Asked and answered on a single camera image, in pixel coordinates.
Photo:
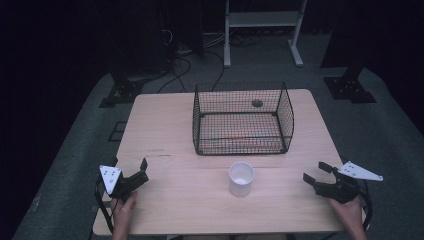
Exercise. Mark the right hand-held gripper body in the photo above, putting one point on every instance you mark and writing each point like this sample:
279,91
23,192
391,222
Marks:
345,188

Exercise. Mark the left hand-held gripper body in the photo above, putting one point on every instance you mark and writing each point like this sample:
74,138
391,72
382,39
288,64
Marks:
110,178

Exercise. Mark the white cup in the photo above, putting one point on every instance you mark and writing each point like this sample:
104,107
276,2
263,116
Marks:
240,179

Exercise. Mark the person's right hand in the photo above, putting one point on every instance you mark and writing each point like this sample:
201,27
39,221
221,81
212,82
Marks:
348,213

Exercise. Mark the person's left hand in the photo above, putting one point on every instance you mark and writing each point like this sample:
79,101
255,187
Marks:
124,213

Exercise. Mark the black stand base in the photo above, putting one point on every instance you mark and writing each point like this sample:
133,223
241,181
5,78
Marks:
121,95
348,88

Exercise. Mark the dark round disc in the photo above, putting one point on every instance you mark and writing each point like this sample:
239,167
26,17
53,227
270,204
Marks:
257,103

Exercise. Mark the black square floor frame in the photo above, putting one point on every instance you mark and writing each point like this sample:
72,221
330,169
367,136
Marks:
117,131

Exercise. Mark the white metal stand frame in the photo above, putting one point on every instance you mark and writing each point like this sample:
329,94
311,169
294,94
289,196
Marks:
263,20

